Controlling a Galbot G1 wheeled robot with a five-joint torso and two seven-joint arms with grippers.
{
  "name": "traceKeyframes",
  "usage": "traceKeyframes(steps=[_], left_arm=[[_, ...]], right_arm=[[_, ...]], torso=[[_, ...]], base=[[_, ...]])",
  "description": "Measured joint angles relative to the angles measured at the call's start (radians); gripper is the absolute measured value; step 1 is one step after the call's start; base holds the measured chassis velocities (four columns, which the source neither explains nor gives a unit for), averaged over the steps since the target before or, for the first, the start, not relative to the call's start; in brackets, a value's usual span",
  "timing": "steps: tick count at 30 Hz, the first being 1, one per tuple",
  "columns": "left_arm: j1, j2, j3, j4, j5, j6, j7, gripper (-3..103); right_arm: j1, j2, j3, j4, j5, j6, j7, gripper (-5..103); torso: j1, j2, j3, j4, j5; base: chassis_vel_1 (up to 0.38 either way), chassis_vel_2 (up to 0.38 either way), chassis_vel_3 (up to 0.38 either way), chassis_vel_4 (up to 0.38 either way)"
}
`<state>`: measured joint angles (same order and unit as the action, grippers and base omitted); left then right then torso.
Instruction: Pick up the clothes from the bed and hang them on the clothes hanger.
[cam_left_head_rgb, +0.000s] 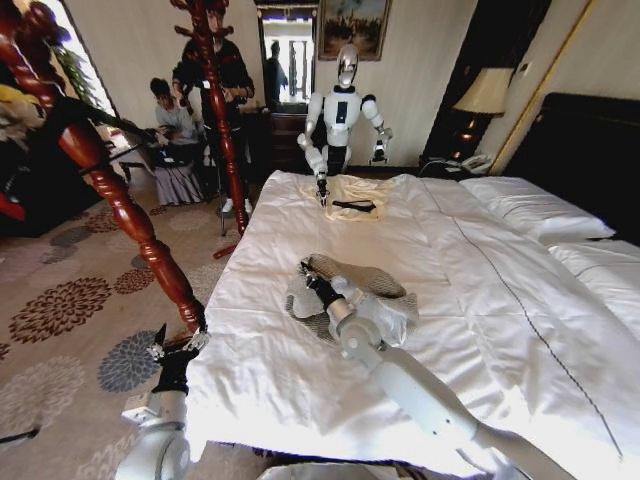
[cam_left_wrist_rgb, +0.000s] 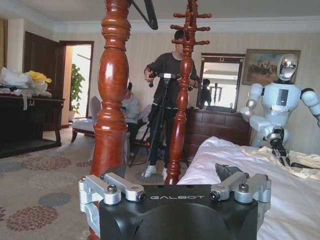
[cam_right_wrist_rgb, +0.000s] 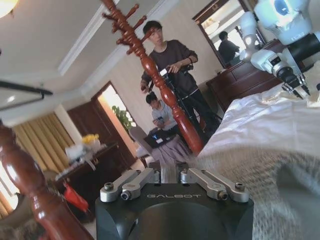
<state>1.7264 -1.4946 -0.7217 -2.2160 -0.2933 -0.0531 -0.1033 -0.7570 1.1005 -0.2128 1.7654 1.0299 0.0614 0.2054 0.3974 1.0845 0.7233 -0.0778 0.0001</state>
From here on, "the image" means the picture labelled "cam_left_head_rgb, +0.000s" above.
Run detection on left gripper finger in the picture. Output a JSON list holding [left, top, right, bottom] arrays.
[[180, 329, 210, 352], [149, 322, 169, 360]]

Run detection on grey-beige knitted garment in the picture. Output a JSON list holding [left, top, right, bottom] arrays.
[[299, 252, 409, 301]]

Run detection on white bed duvet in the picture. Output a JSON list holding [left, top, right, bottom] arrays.
[[183, 168, 640, 480]]

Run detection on dark bed headboard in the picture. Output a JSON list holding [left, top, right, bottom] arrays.
[[503, 91, 640, 236]]

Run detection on yellow white clothes on rack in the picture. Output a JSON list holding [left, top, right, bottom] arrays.
[[0, 83, 47, 147]]

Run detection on cream garment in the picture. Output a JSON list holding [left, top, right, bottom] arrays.
[[303, 174, 397, 224]]

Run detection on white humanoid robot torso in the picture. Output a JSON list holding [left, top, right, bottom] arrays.
[[319, 43, 365, 175]]

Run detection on dark wooden dresser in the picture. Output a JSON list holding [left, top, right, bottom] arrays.
[[243, 103, 327, 177]]

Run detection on dark nightstand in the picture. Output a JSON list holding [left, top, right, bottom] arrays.
[[416, 154, 497, 179]]

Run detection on white mesh garment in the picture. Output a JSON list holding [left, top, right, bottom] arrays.
[[284, 275, 422, 350]]

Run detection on white desk telephone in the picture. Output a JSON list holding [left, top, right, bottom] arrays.
[[458, 153, 494, 174]]

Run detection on person in mirror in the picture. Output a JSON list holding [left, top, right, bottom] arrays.
[[263, 40, 290, 104]]

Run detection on cream shade table lamp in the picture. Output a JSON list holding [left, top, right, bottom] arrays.
[[451, 66, 516, 146]]

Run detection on framed landscape painting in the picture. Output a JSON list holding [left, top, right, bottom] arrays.
[[316, 0, 393, 63]]

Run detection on large red wooden coat rack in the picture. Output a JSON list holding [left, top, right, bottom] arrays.
[[0, 0, 209, 347]]

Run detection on standing person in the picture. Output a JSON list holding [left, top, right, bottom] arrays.
[[171, 0, 257, 215]]

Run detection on seated person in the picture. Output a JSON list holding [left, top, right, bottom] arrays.
[[148, 76, 207, 207]]

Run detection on white pillow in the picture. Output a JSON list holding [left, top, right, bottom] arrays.
[[458, 174, 617, 242], [546, 238, 640, 304]]

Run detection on white robot front shell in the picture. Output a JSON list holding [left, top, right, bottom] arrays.
[[259, 461, 484, 480]]

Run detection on green plant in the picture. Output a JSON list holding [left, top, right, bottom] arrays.
[[52, 45, 104, 109]]

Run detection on black strap on cream garment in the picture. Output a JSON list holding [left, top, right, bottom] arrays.
[[331, 198, 378, 212]]

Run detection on wall mirror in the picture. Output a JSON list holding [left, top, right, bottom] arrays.
[[256, 3, 319, 107]]

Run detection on black floor cable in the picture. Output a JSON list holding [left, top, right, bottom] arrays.
[[0, 424, 42, 445]]

